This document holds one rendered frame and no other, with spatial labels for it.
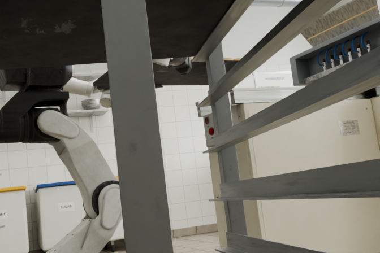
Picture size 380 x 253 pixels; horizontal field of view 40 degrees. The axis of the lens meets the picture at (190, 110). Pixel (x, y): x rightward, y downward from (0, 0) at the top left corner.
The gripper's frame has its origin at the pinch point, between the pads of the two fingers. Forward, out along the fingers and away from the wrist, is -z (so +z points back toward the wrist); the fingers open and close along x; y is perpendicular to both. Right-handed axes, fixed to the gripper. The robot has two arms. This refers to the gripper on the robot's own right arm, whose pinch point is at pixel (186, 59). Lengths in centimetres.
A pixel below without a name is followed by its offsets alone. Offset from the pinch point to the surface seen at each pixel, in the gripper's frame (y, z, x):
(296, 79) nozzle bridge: -29, -104, 5
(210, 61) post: -31, 87, -25
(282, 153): -26, -31, -38
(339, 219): -43, -47, -67
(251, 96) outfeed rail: -17.9, -24.2, -13.9
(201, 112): 7.7, -39.7, -14.2
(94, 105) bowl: 218, -348, 62
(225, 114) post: -32, 86, -35
